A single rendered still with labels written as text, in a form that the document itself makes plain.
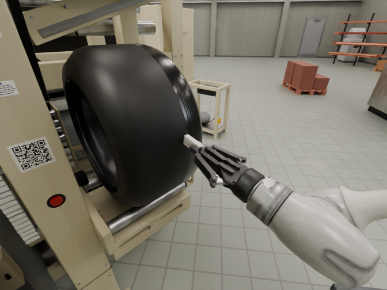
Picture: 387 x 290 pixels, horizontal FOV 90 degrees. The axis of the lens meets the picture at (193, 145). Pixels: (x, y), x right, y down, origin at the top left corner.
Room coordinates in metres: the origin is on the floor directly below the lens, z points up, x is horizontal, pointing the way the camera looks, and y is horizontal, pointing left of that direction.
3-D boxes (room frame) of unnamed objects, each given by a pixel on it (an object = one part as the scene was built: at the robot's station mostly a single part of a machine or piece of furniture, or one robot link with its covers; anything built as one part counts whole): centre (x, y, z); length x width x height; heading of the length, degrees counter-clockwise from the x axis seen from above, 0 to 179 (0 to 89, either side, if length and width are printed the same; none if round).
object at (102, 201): (0.64, 0.27, 0.80); 0.37 x 0.36 x 0.02; 43
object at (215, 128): (3.01, -0.22, 0.40); 0.60 x 0.35 x 0.80; 54
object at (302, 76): (5.73, -3.17, 0.36); 1.19 x 0.85 x 0.72; 173
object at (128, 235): (0.54, 0.17, 0.84); 0.36 x 0.09 x 0.06; 133
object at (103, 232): (0.52, 0.40, 0.90); 0.40 x 0.03 x 0.10; 43
